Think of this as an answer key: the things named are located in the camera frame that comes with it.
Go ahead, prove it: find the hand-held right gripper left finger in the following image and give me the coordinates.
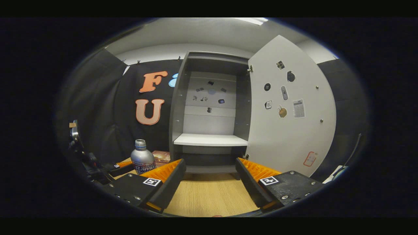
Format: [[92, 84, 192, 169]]
[[103, 159, 186, 213]]

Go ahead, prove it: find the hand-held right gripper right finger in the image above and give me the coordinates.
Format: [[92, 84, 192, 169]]
[[235, 158, 327, 213]]

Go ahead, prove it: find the silver metal bottle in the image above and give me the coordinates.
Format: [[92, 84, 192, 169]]
[[131, 139, 156, 175]]

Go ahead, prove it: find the white cabinet door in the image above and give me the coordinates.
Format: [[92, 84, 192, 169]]
[[245, 35, 337, 178]]

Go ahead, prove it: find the white cabinet shelf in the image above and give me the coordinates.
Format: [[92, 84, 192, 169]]
[[173, 133, 249, 147]]

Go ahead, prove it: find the stack of books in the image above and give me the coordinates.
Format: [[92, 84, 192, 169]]
[[152, 150, 171, 167]]

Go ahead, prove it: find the black backdrop cloth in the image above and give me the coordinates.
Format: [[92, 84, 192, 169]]
[[54, 48, 371, 184]]

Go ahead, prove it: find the white object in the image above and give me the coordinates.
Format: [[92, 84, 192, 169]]
[[323, 165, 349, 184]]

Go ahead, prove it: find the long ceiling light panel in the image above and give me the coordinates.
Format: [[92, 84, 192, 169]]
[[235, 18, 269, 26]]

